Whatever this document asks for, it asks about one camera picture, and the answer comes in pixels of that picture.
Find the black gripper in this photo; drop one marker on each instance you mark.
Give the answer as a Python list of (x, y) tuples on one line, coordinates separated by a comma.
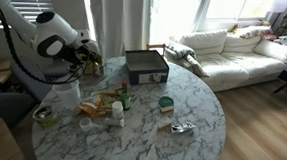
[(76, 55)]

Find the orange snack bag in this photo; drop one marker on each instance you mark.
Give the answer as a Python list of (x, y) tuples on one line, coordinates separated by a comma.
[(89, 108)]

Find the green bottle red cap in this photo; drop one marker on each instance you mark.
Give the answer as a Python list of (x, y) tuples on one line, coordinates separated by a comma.
[(125, 100)]

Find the white pill bottle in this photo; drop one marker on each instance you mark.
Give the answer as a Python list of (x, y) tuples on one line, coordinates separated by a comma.
[(117, 110)]

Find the white curtain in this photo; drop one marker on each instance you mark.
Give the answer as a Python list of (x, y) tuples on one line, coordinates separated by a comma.
[(120, 18)]

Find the thin wooden block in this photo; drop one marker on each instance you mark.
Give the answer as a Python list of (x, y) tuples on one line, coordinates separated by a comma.
[(104, 113)]

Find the white measuring scoop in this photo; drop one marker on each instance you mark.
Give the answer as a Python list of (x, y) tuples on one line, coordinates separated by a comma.
[(85, 124)]

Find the white tube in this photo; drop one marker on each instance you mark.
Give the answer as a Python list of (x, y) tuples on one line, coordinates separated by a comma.
[(114, 122)]

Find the navy blue cardboard box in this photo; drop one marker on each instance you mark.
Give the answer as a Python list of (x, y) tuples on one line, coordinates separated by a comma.
[(150, 77)]

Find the wooden chair back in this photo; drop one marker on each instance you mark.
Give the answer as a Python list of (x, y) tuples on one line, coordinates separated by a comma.
[(155, 45)]

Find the grey upholstered chair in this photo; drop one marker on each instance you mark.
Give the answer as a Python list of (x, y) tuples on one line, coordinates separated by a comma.
[(1, 108)]

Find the green round lid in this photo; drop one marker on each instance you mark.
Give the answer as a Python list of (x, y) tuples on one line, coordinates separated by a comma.
[(166, 101)]

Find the small flat wooden block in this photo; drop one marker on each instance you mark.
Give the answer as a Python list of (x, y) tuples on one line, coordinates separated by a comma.
[(167, 109)]

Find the grey striped blanket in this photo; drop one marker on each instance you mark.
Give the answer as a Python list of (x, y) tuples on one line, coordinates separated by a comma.
[(182, 50)]

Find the chunky wooden block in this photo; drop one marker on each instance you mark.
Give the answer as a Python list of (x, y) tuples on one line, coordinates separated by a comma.
[(164, 124)]

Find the silver foil wrapper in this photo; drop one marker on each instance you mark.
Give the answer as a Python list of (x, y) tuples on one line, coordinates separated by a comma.
[(182, 128)]

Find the yellow soft toy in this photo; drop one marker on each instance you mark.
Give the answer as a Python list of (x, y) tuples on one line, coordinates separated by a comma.
[(234, 28)]

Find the white sofa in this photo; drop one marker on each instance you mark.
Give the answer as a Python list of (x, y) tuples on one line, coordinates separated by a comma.
[(237, 67)]

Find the colourful patterned pillow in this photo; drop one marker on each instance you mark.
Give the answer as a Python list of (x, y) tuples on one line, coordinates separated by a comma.
[(253, 31)]

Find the white lamp shade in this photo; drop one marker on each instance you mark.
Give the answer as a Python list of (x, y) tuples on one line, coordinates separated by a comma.
[(280, 5)]

